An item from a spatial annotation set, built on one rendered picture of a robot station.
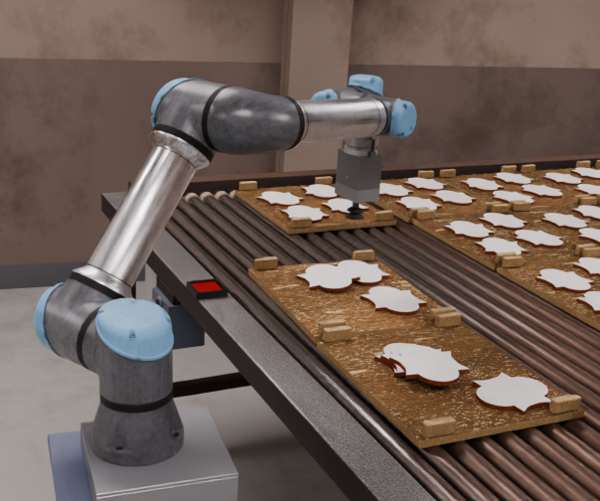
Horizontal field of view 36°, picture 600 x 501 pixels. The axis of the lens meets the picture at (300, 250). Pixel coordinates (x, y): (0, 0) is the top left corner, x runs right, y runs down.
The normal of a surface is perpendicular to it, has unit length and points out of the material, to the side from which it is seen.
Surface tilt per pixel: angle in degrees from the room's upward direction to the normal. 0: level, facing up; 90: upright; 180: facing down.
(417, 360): 0
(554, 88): 90
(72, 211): 90
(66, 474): 0
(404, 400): 0
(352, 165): 90
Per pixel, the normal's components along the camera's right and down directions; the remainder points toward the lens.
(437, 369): 0.07, -0.94
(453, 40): 0.32, 0.33
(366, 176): 0.54, 0.31
